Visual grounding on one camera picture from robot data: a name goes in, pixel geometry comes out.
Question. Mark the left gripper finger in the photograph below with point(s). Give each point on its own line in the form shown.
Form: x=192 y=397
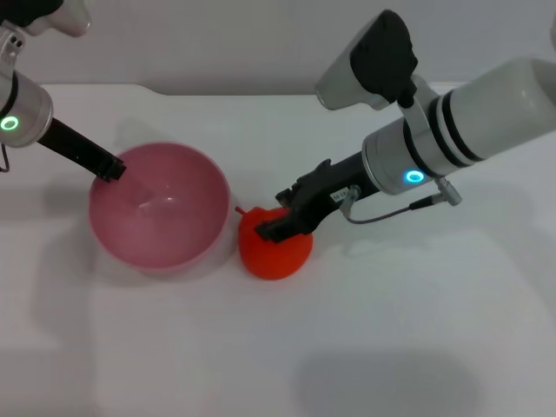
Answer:
x=139 y=189

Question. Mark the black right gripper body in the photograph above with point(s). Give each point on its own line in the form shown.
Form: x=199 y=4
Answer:
x=334 y=187

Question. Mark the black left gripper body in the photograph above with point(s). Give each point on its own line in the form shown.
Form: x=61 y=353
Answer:
x=78 y=147

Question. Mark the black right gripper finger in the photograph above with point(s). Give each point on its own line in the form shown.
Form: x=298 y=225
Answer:
x=282 y=228
x=289 y=197

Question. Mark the orange toy fruit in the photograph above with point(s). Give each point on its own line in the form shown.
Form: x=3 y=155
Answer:
x=273 y=258

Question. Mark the pink plastic bowl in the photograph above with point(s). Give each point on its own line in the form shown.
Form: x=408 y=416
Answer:
x=174 y=234

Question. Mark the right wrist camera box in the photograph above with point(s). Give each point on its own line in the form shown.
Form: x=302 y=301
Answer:
x=373 y=61

